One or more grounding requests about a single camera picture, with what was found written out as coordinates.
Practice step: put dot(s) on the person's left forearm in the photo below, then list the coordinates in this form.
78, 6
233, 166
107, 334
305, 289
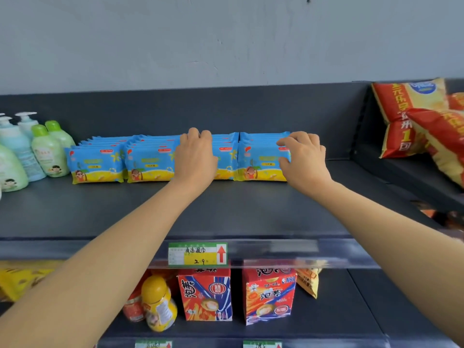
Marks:
90, 264

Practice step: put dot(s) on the yellow plastic bottle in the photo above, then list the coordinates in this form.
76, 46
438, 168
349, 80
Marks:
159, 308

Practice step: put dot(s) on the blue pump lotion bottle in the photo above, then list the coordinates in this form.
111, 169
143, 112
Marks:
21, 152
27, 124

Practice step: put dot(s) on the green yellow price tag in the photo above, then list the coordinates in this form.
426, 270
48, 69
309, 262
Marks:
197, 254
261, 345
152, 344

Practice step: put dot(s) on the person's left hand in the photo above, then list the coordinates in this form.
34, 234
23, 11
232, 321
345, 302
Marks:
194, 163

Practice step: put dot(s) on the yellow snack bag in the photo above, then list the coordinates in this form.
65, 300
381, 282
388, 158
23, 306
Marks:
21, 279

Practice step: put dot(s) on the yellow potato chip bag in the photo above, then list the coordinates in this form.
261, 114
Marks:
308, 284

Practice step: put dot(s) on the red white snack can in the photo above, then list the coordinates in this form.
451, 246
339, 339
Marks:
132, 308

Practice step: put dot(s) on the rows of blue wipe packets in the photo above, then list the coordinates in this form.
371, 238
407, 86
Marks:
98, 163

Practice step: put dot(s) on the dark grey shelf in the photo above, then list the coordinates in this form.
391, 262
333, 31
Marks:
235, 213

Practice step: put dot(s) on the person's right forearm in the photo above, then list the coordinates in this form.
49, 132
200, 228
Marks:
395, 242

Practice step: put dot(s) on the red blue snack box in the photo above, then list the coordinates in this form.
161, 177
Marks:
204, 295
268, 297

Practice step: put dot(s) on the orange red snack can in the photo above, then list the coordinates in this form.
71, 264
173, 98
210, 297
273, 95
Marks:
449, 219

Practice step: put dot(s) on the person's right hand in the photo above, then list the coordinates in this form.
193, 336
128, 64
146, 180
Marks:
308, 166

